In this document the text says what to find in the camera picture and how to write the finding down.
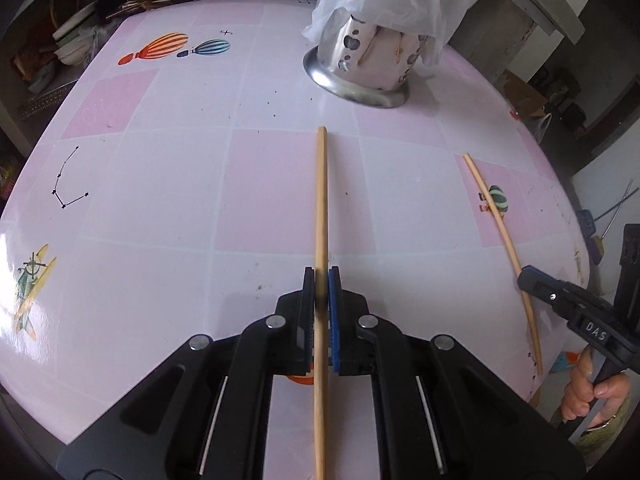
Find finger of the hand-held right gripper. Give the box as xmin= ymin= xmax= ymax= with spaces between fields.
xmin=516 ymin=265 xmax=623 ymax=361

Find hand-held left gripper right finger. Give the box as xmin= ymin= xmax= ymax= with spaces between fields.
xmin=327 ymin=266 xmax=586 ymax=480

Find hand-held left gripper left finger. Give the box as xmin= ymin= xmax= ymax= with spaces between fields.
xmin=56 ymin=266 xmax=317 ymax=480

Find bamboo chopstick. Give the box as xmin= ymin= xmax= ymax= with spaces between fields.
xmin=312 ymin=126 xmax=331 ymax=480
xmin=463 ymin=153 xmax=544 ymax=377

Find steel utensil holder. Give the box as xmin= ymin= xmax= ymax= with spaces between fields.
xmin=302 ymin=10 xmax=412 ymax=109

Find person's right forearm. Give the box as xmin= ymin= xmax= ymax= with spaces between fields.
xmin=550 ymin=392 xmax=638 ymax=468

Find person's right hand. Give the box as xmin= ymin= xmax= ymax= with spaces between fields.
xmin=560 ymin=347 xmax=633 ymax=423

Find blue plastic tool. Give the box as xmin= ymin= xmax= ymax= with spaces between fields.
xmin=581 ymin=209 xmax=607 ymax=263

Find pink printed tablecloth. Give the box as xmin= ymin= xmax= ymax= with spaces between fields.
xmin=0 ymin=0 xmax=596 ymax=480

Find cardboard box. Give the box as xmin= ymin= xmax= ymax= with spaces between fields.
xmin=501 ymin=69 xmax=549 ymax=117

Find concrete kitchen counter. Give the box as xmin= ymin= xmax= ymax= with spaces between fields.
xmin=475 ymin=0 xmax=586 ymax=43

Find stack of white bowls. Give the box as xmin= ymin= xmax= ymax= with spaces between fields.
xmin=52 ymin=2 xmax=103 ymax=67

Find thin metal wires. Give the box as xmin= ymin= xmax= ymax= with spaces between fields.
xmin=597 ymin=179 xmax=640 ymax=241

